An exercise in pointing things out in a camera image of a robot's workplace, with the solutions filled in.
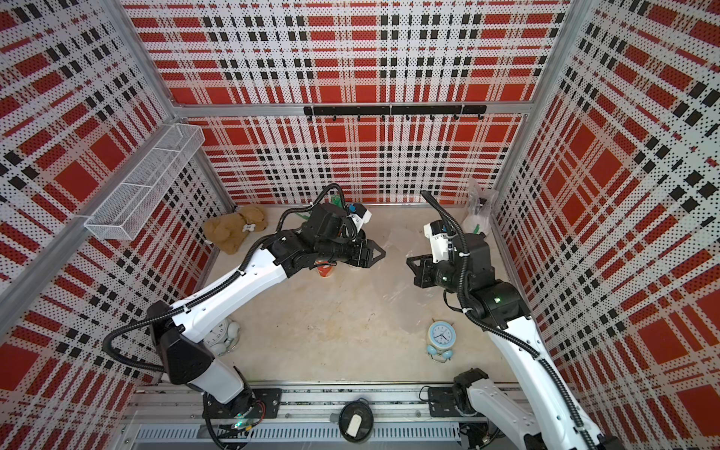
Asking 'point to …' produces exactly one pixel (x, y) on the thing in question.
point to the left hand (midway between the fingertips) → (380, 253)
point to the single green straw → (476, 229)
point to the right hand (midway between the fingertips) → (411, 263)
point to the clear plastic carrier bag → (482, 203)
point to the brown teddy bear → (229, 231)
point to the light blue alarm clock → (442, 337)
